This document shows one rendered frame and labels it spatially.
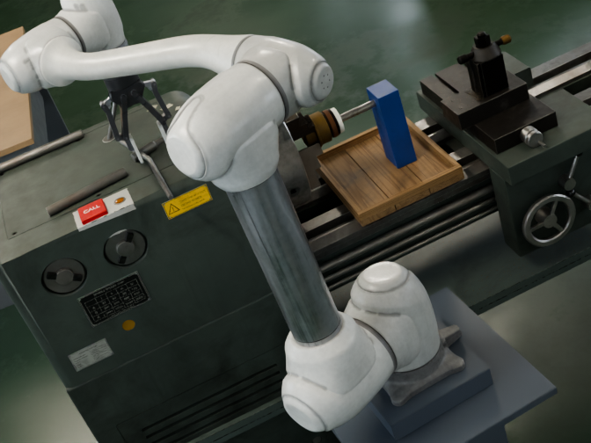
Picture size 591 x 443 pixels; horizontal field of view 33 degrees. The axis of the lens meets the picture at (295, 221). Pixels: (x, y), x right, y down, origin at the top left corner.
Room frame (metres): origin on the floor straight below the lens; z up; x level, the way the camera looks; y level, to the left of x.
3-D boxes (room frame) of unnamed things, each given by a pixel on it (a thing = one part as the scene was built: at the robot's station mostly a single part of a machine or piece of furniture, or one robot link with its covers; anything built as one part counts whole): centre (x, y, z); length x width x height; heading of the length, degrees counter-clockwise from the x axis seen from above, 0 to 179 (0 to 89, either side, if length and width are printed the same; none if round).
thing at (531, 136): (2.04, -0.63, 0.95); 0.07 x 0.04 x 0.04; 9
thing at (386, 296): (1.58, -0.12, 0.97); 0.18 x 0.16 x 0.22; 126
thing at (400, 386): (1.59, -0.15, 0.83); 0.22 x 0.18 x 0.06; 103
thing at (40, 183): (2.12, 0.40, 1.06); 0.59 x 0.48 x 0.39; 99
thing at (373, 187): (2.25, -0.28, 0.89); 0.36 x 0.30 x 0.04; 9
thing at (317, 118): (2.23, -0.14, 1.08); 0.09 x 0.09 x 0.09; 9
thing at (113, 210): (1.92, 0.39, 1.23); 0.13 x 0.08 x 0.06; 99
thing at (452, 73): (2.28, -0.60, 0.95); 0.43 x 0.18 x 0.04; 9
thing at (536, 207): (2.07, -0.66, 0.73); 0.27 x 0.12 x 0.27; 99
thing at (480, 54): (2.22, -0.61, 1.14); 0.08 x 0.08 x 0.03
